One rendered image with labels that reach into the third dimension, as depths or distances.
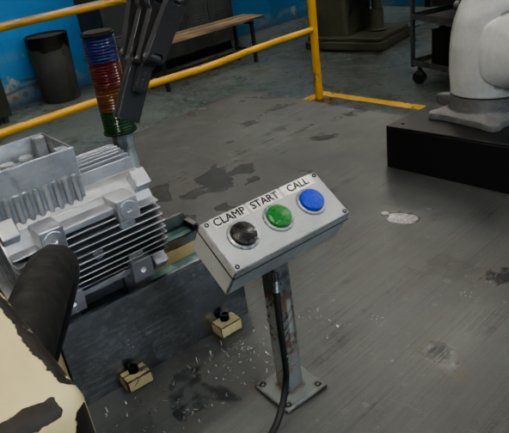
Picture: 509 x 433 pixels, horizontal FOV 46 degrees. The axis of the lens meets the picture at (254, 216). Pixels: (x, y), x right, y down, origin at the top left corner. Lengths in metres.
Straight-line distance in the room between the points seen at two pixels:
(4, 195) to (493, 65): 0.96
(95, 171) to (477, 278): 0.62
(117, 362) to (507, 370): 0.52
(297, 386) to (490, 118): 0.77
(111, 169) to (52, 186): 0.09
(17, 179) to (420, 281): 0.64
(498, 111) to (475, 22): 0.19
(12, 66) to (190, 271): 5.39
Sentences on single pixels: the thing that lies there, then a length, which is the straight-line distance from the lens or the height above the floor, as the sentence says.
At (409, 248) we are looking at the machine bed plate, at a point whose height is 0.80.
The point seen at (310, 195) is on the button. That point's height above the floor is 1.07.
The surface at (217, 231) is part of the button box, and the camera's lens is 0.65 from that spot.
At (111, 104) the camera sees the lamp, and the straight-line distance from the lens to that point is 1.15.
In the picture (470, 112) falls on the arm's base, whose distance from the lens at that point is 1.39.
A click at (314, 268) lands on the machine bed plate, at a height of 0.80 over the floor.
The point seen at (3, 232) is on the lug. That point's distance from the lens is 0.75.
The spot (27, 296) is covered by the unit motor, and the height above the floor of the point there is 1.28.
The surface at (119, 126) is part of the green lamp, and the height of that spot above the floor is 1.05.
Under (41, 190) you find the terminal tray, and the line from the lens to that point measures 0.78.
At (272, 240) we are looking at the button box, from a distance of 0.66.
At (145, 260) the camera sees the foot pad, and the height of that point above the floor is 0.98.
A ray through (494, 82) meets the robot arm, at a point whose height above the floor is 1.00.
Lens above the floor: 1.38
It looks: 27 degrees down
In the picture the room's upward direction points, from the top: 8 degrees counter-clockwise
